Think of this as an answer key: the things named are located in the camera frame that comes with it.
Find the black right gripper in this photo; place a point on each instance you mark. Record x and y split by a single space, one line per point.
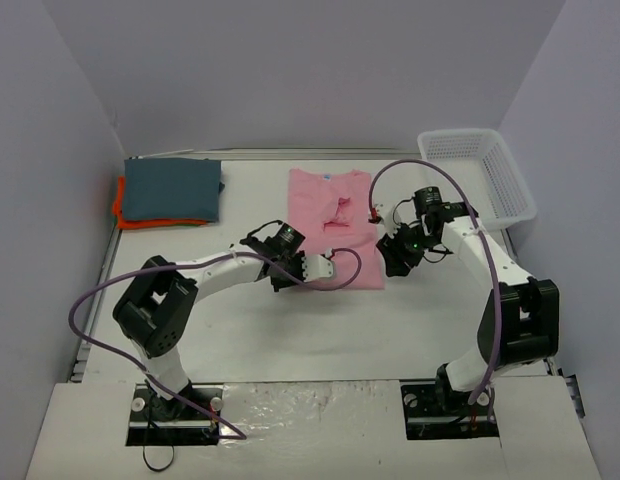
393 257

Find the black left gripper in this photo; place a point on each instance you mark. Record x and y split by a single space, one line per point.
288 273

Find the pink t-shirt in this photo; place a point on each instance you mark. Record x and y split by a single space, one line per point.
331 211

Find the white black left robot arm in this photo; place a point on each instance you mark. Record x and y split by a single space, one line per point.
154 309

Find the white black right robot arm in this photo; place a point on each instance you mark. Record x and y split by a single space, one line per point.
520 321

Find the white plastic basket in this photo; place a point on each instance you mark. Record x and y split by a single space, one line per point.
481 163

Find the folded teal blue t-shirt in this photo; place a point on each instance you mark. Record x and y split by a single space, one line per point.
172 188

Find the white foam front board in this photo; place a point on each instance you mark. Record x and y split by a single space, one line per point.
341 430

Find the folded orange t-shirt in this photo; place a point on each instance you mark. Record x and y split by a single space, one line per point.
124 224

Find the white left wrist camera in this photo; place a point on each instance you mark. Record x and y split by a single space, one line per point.
318 267

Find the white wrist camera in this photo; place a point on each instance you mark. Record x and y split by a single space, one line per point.
318 267
387 217

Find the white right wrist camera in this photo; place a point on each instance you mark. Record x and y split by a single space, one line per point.
387 217

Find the aluminium back table rail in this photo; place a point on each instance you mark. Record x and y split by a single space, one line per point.
289 154

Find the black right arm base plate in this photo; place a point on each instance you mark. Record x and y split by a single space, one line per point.
427 418

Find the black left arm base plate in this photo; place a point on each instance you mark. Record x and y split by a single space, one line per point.
154 421

